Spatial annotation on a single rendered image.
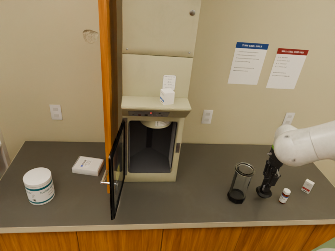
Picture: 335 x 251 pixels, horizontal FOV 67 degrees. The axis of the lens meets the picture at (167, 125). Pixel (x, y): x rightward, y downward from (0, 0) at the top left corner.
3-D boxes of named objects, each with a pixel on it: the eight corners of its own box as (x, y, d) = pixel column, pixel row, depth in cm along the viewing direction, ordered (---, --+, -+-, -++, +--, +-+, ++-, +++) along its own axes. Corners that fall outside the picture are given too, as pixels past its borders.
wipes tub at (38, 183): (33, 187, 143) (28, 167, 135) (58, 187, 144) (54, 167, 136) (24, 205, 132) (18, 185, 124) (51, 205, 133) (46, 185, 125)
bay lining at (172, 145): (129, 147, 169) (129, 98, 151) (167, 147, 173) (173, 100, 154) (127, 172, 149) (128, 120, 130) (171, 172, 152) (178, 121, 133)
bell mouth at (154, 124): (139, 111, 149) (140, 103, 147) (169, 112, 152) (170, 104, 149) (140, 128, 135) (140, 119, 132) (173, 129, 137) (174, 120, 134)
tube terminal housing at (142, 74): (124, 155, 173) (124, 39, 133) (171, 156, 177) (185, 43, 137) (122, 182, 152) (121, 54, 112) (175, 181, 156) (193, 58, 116)
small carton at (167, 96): (159, 100, 121) (160, 88, 118) (169, 99, 123) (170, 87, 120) (163, 105, 117) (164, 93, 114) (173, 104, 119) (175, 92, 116)
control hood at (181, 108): (121, 113, 127) (121, 95, 122) (185, 115, 132) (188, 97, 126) (120, 125, 118) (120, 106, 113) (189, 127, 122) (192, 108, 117)
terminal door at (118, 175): (124, 177, 148) (124, 118, 127) (112, 222, 122) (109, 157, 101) (123, 177, 148) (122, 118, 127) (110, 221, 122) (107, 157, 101)
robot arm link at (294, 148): (318, 163, 76) (305, 124, 79) (274, 171, 84) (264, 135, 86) (325, 160, 91) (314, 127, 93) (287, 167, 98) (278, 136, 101)
